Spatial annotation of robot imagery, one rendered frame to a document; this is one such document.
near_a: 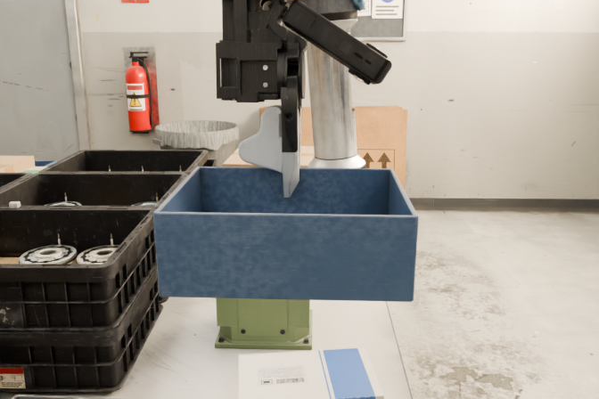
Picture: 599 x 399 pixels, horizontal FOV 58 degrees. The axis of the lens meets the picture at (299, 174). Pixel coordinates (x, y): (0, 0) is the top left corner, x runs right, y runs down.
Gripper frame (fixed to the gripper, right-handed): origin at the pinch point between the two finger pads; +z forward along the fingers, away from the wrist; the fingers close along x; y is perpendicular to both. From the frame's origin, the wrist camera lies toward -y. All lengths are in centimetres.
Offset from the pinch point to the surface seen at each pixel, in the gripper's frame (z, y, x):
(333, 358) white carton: 31.0, -4.6, -23.5
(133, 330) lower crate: 33, 31, -35
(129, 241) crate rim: 16.0, 30.3, -33.2
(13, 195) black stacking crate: 15, 70, -66
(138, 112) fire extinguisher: 4, 132, -324
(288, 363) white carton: 31.2, 2.2, -21.7
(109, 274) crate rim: 18.4, 29.9, -23.5
